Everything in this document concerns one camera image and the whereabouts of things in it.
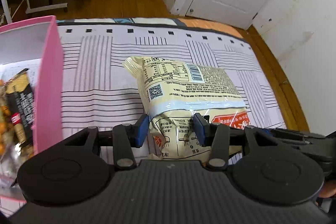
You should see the cream noodle multipack bag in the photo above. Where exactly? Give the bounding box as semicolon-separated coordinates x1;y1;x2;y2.
123;56;250;162

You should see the black soda cracker pack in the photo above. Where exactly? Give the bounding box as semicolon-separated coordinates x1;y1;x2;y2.
5;68;34;147

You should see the clear bag of orange snacks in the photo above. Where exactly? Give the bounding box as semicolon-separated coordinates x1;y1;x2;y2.
1;80;34;188

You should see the person's left hand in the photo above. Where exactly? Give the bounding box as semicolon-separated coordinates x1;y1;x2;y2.
315;180;336;206

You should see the pink storage box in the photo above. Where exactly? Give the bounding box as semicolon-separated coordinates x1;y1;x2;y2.
1;16;64;155

